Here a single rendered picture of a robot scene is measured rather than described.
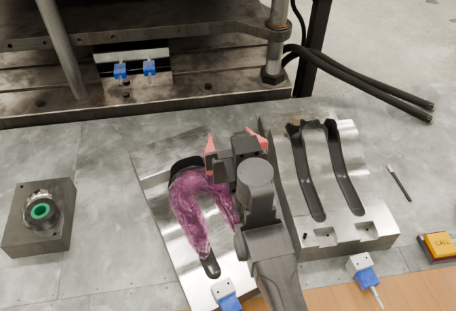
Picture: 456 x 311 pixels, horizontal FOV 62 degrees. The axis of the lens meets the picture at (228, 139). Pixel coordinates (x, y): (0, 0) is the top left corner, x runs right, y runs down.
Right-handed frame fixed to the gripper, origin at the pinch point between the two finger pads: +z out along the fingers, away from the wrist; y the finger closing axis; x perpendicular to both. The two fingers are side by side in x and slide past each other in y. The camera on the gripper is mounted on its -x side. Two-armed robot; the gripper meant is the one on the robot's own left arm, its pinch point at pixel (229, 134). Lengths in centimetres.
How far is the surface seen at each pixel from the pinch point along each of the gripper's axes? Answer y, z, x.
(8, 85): 70, 84, 40
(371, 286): -30, -24, 37
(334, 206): -28.4, -3.6, 31.3
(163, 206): 16.5, 7.6, 31.8
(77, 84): 41, 68, 33
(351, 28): -155, 203, 117
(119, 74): 25, 67, 31
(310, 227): -19.6, -8.1, 31.0
